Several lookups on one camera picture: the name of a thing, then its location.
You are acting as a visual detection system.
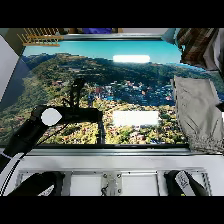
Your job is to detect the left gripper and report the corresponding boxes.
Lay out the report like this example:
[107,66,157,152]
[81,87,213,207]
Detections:
[62,106,104,124]

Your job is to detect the stack of brown clothes hangers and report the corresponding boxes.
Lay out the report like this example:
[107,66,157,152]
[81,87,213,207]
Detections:
[17,27,65,48]

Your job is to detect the beige pants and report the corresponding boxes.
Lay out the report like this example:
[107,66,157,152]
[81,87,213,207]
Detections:
[171,75,224,155]

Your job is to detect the purple garment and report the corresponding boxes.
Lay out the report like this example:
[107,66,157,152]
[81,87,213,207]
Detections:
[82,27,113,35]

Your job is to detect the pale blue garment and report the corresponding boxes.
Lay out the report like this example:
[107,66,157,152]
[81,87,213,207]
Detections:
[161,27,178,45]

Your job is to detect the brown checked shirt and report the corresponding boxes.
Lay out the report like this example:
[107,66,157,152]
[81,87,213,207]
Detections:
[176,27,218,68]

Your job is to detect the white garment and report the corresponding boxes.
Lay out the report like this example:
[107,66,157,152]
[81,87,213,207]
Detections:
[201,28,224,73]

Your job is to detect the black cable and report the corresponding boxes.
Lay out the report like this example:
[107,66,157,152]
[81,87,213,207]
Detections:
[0,155,24,197]
[33,121,71,148]

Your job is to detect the silver frame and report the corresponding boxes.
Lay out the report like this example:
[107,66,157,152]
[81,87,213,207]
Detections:
[0,146,224,197]

